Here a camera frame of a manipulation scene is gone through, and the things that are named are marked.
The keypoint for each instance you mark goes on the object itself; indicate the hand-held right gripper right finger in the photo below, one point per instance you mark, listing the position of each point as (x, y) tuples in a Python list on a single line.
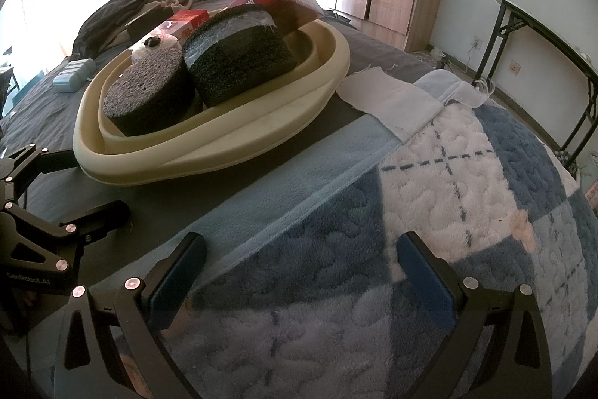
[(423, 277)]

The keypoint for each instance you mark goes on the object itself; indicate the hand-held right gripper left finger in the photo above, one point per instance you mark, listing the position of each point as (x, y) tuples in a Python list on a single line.
[(180, 277)]

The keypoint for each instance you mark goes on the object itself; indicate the dark jacket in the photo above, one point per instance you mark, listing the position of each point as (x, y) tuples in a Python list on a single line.
[(112, 15)]

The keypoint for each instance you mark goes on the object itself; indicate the wall outlet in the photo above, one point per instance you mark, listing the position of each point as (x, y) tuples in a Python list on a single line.
[(515, 67)]

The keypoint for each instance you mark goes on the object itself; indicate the cream plastic basin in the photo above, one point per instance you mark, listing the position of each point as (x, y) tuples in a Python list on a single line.
[(261, 132)]

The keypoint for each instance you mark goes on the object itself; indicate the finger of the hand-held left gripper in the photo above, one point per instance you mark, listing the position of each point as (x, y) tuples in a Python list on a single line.
[(28, 157), (98, 219)]

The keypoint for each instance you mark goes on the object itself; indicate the black foam cylinder white band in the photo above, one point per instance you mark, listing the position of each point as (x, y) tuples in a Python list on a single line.
[(243, 62)]

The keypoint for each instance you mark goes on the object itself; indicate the black-legged folding table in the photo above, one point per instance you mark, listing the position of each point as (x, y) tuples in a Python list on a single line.
[(551, 34)]

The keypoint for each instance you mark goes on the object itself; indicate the grey foam cylinder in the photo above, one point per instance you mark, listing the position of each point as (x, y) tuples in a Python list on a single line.
[(145, 95)]

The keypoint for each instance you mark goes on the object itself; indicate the small red box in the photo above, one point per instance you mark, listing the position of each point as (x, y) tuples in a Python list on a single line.
[(187, 22)]

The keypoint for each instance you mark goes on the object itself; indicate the white round container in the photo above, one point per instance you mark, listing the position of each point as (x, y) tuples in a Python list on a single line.
[(154, 46)]

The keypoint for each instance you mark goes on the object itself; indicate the light blue packet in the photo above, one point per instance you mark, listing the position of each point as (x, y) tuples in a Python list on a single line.
[(74, 75)]

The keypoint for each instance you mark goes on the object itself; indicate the white cloth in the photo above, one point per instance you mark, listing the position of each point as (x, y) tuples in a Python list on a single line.
[(387, 95)]

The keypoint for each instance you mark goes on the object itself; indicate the blue white checked blanket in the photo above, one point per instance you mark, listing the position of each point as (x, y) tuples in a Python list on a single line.
[(327, 333)]

